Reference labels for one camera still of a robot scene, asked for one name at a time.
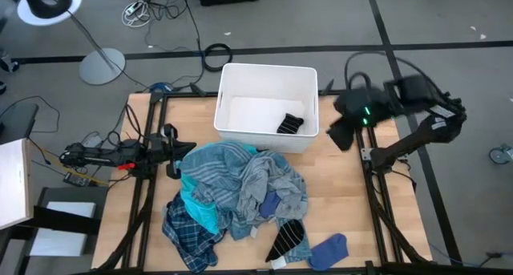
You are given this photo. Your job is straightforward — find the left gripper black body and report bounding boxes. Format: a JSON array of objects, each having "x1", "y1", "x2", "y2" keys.
[{"x1": 146, "y1": 123, "x2": 184, "y2": 180}]

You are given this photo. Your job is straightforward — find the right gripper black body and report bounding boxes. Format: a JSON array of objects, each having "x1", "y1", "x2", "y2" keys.
[{"x1": 333, "y1": 87, "x2": 372, "y2": 128}]

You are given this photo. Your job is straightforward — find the blue striped woven shirt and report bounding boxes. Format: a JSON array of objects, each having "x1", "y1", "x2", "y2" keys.
[{"x1": 178, "y1": 141, "x2": 313, "y2": 265}]

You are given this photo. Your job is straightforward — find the teal garment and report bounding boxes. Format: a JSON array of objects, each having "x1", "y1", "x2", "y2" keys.
[{"x1": 179, "y1": 144, "x2": 260, "y2": 236}]

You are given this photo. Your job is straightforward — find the grey shirt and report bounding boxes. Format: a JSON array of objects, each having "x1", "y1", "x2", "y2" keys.
[{"x1": 236, "y1": 149, "x2": 309, "y2": 228}]

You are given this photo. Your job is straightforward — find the blue plaid shirt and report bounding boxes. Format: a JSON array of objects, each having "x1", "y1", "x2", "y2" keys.
[{"x1": 161, "y1": 191, "x2": 234, "y2": 275}]

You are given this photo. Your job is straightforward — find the blue sock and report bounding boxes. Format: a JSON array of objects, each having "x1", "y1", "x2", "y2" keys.
[
  {"x1": 258, "y1": 190, "x2": 281, "y2": 219},
  {"x1": 307, "y1": 233, "x2": 349, "y2": 272}
]

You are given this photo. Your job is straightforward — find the black white-striped sock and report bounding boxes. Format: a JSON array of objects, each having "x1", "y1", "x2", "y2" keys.
[
  {"x1": 276, "y1": 112, "x2": 305, "y2": 135},
  {"x1": 265, "y1": 218, "x2": 305, "y2": 270}
]

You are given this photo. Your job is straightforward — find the grey power adapter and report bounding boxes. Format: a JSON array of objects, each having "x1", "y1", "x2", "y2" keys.
[{"x1": 79, "y1": 131, "x2": 104, "y2": 150}]

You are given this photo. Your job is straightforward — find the white plastic laundry basket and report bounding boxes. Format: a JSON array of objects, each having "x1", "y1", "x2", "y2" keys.
[{"x1": 213, "y1": 62, "x2": 321, "y2": 155}]

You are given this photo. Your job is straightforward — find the black electronics box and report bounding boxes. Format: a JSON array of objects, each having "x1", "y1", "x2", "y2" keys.
[{"x1": 63, "y1": 171, "x2": 92, "y2": 188}]

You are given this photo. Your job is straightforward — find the white floor lamp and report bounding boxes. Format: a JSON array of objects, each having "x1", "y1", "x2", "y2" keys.
[{"x1": 16, "y1": 0, "x2": 127, "y2": 86}]

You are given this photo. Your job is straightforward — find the black stand white panels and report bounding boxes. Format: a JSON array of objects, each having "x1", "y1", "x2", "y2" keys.
[{"x1": 0, "y1": 185, "x2": 110, "y2": 275}]

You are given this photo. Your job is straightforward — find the white power strip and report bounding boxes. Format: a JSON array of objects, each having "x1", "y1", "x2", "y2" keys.
[{"x1": 121, "y1": 0, "x2": 152, "y2": 29}]

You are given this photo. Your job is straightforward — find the black seat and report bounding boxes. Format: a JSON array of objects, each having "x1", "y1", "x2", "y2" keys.
[{"x1": 0, "y1": 102, "x2": 40, "y2": 146}]

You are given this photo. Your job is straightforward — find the white board wooden edge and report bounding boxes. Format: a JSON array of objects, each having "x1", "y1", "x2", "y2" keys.
[{"x1": 0, "y1": 137, "x2": 34, "y2": 231}]

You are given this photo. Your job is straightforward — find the grey caster wheel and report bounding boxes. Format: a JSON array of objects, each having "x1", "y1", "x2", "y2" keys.
[{"x1": 488, "y1": 143, "x2": 513, "y2": 165}]

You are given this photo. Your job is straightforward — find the dark wheeled object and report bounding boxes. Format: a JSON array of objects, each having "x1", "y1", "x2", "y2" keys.
[{"x1": 0, "y1": 52, "x2": 20, "y2": 74}]

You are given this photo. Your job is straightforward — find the black curved object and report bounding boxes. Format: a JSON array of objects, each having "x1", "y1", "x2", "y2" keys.
[{"x1": 18, "y1": 0, "x2": 74, "y2": 19}]

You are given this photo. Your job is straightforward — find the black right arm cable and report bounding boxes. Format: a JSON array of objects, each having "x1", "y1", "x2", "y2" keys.
[{"x1": 343, "y1": 50, "x2": 446, "y2": 103}]

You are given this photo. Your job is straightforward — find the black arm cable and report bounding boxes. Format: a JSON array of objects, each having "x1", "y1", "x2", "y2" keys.
[
  {"x1": 343, "y1": 50, "x2": 446, "y2": 103},
  {"x1": 104, "y1": 103, "x2": 141, "y2": 148}
]

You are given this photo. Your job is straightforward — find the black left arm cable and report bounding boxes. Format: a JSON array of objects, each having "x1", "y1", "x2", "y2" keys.
[{"x1": 104, "y1": 103, "x2": 141, "y2": 148}]

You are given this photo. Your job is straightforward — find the black metal frame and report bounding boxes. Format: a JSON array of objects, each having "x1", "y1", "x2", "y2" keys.
[{"x1": 94, "y1": 88, "x2": 434, "y2": 275}]

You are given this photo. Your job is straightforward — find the blue coiled cable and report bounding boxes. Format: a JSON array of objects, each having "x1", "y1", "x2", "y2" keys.
[{"x1": 148, "y1": 81, "x2": 174, "y2": 94}]

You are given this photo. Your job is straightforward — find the yellow cable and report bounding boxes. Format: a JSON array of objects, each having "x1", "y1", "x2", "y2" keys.
[{"x1": 39, "y1": 146, "x2": 110, "y2": 187}]

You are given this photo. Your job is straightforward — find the coiled black cable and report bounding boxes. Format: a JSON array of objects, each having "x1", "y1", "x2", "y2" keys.
[{"x1": 203, "y1": 42, "x2": 234, "y2": 73}]

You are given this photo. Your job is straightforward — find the long black floor cable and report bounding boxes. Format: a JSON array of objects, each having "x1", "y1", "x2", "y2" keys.
[{"x1": 143, "y1": 0, "x2": 206, "y2": 92}]

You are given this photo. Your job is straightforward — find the thin blue floor cable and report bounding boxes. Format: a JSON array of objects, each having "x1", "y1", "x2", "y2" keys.
[{"x1": 427, "y1": 241, "x2": 482, "y2": 267}]

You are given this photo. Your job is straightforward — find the black plug with cable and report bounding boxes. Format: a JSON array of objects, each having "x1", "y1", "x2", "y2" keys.
[{"x1": 479, "y1": 250, "x2": 513, "y2": 269}]

